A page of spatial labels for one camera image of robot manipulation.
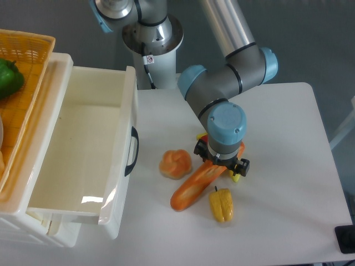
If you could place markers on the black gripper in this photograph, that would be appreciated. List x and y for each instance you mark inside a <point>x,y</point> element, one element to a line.
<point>240,167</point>

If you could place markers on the long orange baguette bread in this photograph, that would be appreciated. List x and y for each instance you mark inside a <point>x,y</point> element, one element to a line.
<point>193,187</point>

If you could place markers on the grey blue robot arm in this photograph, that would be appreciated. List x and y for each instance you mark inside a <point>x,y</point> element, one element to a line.
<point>207,93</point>

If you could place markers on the long yellow chili pepper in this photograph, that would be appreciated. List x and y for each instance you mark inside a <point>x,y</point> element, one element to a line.
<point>234,177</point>

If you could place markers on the round orange bread roll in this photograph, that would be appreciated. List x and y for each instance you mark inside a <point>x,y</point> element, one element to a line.
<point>175,164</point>

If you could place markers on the red bell pepper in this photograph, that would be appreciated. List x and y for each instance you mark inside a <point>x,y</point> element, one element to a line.
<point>204,138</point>

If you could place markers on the yellow bell pepper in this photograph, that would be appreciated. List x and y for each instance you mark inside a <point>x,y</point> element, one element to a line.
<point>221,204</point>

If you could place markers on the white plastic drawer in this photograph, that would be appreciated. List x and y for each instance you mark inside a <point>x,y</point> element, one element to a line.
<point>82,177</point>

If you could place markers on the black device at table edge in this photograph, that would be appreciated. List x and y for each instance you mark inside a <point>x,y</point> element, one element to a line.
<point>345,238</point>

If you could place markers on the white plastic drawer cabinet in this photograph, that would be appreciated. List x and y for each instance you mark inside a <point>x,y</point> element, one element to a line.
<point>18,222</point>

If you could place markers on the yellow woven plastic basket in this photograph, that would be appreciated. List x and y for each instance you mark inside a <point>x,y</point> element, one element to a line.
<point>31,52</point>

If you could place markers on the green bell pepper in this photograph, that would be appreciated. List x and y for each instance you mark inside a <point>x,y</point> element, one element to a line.
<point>11,78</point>

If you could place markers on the black drawer handle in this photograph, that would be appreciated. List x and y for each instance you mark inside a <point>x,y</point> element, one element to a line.
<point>133,151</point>

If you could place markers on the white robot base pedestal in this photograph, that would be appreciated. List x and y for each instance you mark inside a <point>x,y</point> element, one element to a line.
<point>154,52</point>

